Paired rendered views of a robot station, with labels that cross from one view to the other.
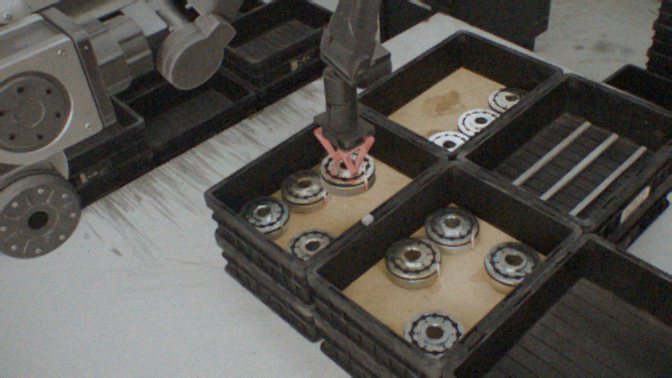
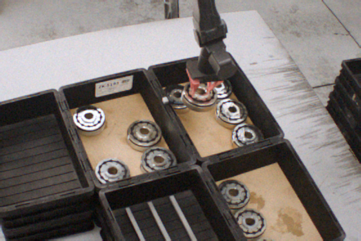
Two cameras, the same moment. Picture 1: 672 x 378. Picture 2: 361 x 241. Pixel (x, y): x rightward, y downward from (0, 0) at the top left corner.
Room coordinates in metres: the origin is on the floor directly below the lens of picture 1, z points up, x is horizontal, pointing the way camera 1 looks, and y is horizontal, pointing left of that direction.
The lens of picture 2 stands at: (1.19, -1.24, 2.19)
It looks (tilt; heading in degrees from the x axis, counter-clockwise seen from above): 48 degrees down; 98
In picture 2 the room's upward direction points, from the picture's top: 11 degrees clockwise
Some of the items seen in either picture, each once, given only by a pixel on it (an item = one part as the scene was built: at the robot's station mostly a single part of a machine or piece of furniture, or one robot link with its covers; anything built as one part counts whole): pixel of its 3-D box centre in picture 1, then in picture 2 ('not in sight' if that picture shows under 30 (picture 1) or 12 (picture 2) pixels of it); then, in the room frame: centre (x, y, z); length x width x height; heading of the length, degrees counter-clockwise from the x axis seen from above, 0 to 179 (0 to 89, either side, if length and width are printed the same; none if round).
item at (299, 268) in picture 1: (327, 180); (214, 103); (1.11, 0.02, 0.92); 0.40 x 0.30 x 0.02; 130
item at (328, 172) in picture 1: (347, 167); (200, 92); (1.06, -0.02, 0.98); 0.10 x 0.10 x 0.01
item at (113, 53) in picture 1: (105, 56); not in sight; (0.75, 0.24, 1.45); 0.09 x 0.08 x 0.12; 37
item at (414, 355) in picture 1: (445, 255); (122, 125); (0.88, -0.18, 0.92); 0.40 x 0.30 x 0.02; 130
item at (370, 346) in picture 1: (445, 274); (121, 136); (0.88, -0.18, 0.87); 0.40 x 0.30 x 0.11; 130
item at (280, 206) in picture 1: (263, 214); (217, 86); (1.09, 0.15, 0.86); 0.10 x 0.10 x 0.01
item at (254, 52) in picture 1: (282, 79); not in sight; (2.33, 0.16, 0.37); 0.40 x 0.30 x 0.45; 127
